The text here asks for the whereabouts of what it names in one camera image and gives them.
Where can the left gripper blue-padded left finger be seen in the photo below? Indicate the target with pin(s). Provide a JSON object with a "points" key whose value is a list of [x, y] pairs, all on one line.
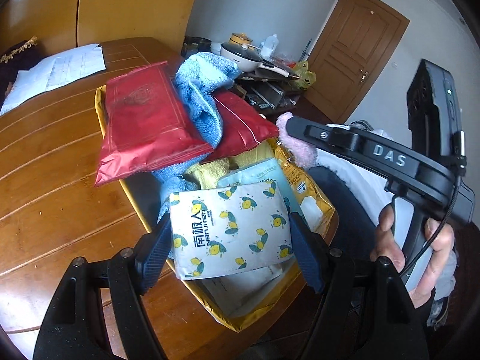
{"points": [[151, 253]]}

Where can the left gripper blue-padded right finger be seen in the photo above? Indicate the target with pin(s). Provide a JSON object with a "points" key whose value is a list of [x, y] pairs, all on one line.
{"points": [[311, 253]]}

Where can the lemon print tissue pack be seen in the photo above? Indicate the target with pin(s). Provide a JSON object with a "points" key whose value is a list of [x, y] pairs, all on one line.
{"points": [[220, 232]]}

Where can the white tissue pack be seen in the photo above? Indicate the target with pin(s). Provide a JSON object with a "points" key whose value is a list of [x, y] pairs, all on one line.
{"points": [[238, 294]]}

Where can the yellow cloth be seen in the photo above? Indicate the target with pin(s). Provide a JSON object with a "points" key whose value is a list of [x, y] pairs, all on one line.
{"points": [[207, 175]]}

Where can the teal bear tissue pack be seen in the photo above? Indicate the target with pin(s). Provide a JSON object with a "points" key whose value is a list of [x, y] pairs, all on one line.
{"points": [[270, 173]]}

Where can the pink fluffy soft ball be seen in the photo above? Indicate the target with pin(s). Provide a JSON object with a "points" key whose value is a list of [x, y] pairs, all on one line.
{"points": [[304, 154]]}

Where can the dark red tissue pack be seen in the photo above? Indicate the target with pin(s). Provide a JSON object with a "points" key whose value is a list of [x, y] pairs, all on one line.
{"points": [[244, 128]]}

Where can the large blue towel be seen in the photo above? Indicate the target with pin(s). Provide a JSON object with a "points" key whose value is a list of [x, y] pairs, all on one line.
{"points": [[195, 81]]}

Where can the yellow orange tissue pack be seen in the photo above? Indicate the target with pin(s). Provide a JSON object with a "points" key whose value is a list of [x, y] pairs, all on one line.
{"points": [[316, 207]]}

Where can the black device on gripper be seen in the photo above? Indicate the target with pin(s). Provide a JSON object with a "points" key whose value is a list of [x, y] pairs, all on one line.
{"points": [[434, 115]]}

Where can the yellow plastic bag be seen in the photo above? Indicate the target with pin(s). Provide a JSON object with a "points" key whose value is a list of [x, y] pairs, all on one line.
{"points": [[306, 78]]}

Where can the brown wooden door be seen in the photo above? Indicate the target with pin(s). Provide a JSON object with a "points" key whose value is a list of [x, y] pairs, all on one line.
{"points": [[358, 40]]}

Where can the cluttered dark side table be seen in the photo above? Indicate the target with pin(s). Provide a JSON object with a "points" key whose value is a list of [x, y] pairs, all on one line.
{"points": [[269, 85]]}

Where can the white paper sheets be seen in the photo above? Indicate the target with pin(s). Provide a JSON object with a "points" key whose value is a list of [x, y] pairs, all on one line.
{"points": [[54, 72]]}

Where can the white electric cooking pot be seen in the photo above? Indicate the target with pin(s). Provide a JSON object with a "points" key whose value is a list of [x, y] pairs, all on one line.
{"points": [[246, 59]]}

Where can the clear plastic bottle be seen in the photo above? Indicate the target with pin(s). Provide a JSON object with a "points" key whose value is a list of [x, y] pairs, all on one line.
{"points": [[269, 46]]}

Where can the dark purple gold-fringed cloth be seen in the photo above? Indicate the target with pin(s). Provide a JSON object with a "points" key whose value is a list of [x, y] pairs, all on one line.
{"points": [[21, 56]]}

